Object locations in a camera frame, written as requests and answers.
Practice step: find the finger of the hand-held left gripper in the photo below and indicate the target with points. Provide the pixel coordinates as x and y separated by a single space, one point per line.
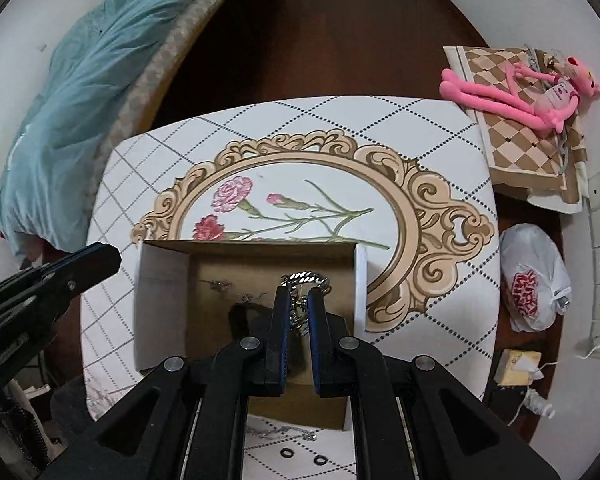
87 265
25 332

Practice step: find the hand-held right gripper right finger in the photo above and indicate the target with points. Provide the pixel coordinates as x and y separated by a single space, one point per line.
314 345

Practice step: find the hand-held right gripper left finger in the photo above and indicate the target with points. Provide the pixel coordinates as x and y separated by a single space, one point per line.
282 345

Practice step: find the black bag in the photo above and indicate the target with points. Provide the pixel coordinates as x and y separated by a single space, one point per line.
20 430

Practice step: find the light blue duvet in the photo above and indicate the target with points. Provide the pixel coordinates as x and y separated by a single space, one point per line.
90 85

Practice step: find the yellow cardboard box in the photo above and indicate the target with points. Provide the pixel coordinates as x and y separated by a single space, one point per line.
515 367

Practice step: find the white floral printed table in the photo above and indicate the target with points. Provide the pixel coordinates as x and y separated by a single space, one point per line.
330 125

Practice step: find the white charger plug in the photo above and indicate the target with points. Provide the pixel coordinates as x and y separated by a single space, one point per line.
537 402

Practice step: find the white plastic bag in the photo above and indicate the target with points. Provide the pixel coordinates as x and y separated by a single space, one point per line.
530 260

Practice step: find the brown checkered cushion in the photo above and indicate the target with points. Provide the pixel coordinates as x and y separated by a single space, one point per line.
520 155

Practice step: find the pink plush toy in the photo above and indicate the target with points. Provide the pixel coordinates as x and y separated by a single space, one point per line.
510 100

